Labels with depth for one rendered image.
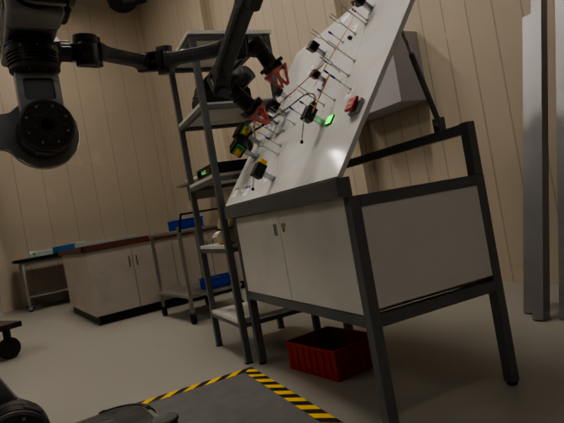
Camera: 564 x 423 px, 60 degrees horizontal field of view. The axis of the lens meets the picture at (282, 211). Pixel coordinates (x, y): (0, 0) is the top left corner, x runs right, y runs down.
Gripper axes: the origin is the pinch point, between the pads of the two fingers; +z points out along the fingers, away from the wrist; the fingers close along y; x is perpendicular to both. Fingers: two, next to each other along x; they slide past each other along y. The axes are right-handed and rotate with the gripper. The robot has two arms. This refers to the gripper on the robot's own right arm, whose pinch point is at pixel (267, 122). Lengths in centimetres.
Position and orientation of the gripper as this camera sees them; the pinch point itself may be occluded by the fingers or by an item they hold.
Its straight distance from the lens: 187.6
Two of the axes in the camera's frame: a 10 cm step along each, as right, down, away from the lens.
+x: -5.5, 8.0, -2.5
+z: 7.4, 6.1, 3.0
